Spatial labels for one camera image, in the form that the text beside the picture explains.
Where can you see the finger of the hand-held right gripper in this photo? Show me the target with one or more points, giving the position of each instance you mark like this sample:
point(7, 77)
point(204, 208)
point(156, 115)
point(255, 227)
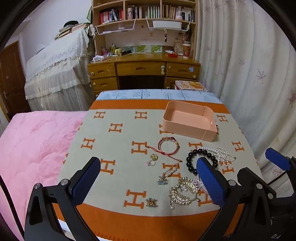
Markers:
point(249, 175)
point(277, 158)

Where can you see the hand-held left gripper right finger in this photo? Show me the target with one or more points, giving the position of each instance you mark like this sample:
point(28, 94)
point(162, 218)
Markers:
point(210, 183)

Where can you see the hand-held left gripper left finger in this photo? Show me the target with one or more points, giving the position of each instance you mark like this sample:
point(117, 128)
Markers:
point(86, 183)

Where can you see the pale pink hair clip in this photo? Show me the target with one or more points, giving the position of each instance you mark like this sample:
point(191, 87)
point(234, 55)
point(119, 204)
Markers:
point(203, 186)

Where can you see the gold pearl hair comb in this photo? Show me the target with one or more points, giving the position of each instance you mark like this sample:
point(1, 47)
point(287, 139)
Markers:
point(182, 197)

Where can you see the gold pearl hair pin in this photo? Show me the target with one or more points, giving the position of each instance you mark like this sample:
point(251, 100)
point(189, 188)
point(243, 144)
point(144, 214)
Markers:
point(170, 171)

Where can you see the pink storage box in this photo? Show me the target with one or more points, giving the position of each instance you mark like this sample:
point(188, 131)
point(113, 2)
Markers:
point(182, 129)

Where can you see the orange and beige printed blanket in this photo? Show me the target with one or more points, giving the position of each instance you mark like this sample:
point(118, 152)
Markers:
point(115, 143)

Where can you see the small gold brooch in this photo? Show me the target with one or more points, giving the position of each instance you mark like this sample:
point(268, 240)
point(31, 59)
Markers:
point(151, 202)

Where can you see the round gold pendant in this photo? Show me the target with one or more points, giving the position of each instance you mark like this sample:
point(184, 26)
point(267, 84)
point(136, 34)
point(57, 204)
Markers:
point(153, 157)

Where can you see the pink quilt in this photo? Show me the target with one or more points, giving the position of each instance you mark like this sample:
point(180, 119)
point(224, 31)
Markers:
point(34, 143)

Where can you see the blue patterned sheet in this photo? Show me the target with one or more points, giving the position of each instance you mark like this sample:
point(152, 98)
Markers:
point(129, 95)

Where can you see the orange picture box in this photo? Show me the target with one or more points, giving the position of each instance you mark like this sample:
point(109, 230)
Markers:
point(192, 85)

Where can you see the white floral curtain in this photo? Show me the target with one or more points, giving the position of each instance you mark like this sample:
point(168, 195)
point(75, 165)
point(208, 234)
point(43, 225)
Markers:
point(242, 58)

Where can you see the white lace furniture cover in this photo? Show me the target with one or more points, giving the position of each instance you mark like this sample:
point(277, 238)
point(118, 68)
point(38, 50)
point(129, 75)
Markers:
point(57, 64)

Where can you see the white charger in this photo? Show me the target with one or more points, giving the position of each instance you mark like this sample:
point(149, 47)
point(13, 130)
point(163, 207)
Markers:
point(98, 59)

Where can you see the wooden desk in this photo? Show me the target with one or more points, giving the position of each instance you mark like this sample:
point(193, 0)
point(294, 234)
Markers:
point(141, 68)

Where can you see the brown wooden door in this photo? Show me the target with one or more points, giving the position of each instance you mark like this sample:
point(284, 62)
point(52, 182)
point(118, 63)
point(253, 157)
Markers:
point(11, 76)

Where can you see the small red box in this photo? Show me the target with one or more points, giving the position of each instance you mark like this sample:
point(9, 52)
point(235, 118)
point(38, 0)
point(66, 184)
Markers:
point(171, 55)

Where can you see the printed paper cup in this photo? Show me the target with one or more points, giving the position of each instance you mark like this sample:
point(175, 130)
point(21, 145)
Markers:
point(186, 51)

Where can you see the pen holder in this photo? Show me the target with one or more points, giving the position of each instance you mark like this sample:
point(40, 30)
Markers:
point(112, 50)

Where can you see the yellow green mug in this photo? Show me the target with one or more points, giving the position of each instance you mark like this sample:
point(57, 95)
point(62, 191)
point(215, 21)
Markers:
point(118, 51)

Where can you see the brown patterned bag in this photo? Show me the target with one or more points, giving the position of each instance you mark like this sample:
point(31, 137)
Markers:
point(178, 47)

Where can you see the green picture card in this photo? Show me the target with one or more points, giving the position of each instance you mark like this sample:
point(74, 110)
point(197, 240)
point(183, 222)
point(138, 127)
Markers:
point(129, 49)
point(140, 48)
point(156, 48)

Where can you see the wooden desk hutch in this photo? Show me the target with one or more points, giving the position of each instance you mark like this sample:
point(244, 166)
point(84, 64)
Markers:
point(108, 39)

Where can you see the hanging keys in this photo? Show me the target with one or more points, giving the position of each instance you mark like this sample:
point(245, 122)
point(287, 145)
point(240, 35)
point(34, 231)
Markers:
point(165, 37)

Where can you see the stack of old books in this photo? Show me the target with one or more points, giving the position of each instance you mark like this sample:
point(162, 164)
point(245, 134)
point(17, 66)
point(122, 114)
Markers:
point(67, 30)

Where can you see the black hat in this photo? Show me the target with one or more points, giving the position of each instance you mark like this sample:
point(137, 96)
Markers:
point(70, 23)

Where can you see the white plastic tray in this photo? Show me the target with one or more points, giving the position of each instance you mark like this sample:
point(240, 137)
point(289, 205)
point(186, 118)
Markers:
point(168, 24)

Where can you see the green cloth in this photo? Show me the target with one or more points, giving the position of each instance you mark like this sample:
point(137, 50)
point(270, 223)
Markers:
point(89, 15)

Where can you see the pink and white vase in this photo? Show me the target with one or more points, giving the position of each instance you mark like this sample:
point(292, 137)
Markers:
point(129, 12)

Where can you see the row of books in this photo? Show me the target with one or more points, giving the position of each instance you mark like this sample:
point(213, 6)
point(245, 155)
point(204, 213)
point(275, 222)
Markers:
point(150, 11)

